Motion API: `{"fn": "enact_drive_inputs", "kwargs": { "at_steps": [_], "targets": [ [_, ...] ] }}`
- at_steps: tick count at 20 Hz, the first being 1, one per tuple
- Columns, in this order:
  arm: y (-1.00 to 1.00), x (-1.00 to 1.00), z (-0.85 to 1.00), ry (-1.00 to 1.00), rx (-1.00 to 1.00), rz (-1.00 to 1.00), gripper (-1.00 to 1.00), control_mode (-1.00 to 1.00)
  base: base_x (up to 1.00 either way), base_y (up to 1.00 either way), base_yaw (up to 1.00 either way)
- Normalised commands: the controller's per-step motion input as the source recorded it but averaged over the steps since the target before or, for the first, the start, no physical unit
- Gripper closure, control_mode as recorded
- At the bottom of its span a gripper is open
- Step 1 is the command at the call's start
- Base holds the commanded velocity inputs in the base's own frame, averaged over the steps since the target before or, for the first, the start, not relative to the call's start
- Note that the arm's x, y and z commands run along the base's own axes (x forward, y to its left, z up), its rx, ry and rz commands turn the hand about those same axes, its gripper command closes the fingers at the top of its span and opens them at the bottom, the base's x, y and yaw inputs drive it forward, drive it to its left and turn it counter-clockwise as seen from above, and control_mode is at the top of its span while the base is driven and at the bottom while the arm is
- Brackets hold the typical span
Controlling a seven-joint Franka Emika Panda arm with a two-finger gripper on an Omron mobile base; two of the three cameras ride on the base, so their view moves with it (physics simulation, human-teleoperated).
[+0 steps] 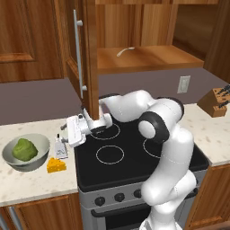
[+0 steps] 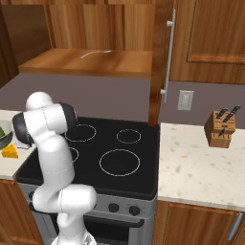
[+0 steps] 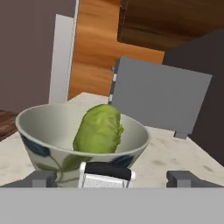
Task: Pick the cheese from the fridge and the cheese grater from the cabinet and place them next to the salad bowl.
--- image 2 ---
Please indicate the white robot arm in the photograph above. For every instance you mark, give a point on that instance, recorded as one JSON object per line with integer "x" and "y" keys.
{"x": 52, "y": 159}

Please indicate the open wooden cabinet door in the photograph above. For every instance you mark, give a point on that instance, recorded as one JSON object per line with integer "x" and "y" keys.
{"x": 158, "y": 63}

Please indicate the yellow cheese wedge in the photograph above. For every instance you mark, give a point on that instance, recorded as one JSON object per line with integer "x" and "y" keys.
{"x": 10, "y": 152}

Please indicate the grey salad bowl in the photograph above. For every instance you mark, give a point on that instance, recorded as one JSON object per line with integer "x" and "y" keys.
{"x": 7, "y": 140}

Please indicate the green salad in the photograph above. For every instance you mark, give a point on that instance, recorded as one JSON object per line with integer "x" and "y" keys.
{"x": 2, "y": 132}

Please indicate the wooden base cabinet door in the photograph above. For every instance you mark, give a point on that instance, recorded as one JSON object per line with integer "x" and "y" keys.
{"x": 191, "y": 226}
{"x": 16, "y": 213}

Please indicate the black glass hob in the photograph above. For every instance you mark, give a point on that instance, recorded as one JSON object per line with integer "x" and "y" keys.
{"x": 140, "y": 182}

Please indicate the wooden range hood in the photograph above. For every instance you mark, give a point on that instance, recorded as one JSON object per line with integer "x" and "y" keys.
{"x": 95, "y": 65}

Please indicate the black oven knob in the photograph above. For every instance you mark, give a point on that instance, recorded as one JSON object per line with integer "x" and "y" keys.
{"x": 134, "y": 210}
{"x": 113, "y": 207}
{"x": 31, "y": 195}

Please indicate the wooden knife block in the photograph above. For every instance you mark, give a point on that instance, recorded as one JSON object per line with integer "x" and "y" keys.
{"x": 220, "y": 140}

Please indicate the silver oven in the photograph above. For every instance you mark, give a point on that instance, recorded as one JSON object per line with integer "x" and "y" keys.
{"x": 121, "y": 223}

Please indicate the white wall outlet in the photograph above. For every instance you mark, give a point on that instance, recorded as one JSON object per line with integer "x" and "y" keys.
{"x": 185, "y": 100}

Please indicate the wooden wall cabinet door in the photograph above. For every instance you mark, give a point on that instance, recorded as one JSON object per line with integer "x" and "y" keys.
{"x": 210, "y": 38}

